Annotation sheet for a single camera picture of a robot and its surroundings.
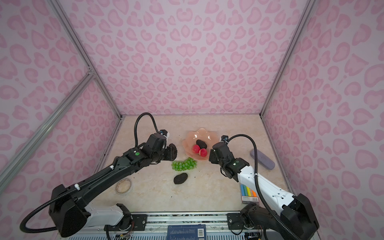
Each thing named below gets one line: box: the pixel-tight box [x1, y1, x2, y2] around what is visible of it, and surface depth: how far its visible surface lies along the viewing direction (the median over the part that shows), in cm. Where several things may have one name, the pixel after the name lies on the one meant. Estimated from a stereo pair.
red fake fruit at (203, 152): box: [199, 148, 208, 157], surface depth 95 cm
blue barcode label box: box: [167, 224, 207, 240], surface depth 72 cm
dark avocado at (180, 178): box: [173, 173, 188, 185], surface depth 87 cm
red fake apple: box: [192, 144, 201, 154], surface depth 97 cm
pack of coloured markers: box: [240, 183, 259, 204], surface depth 82 cm
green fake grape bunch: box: [171, 157, 198, 172], surface depth 90 cm
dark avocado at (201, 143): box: [196, 139, 207, 149], surface depth 102 cm
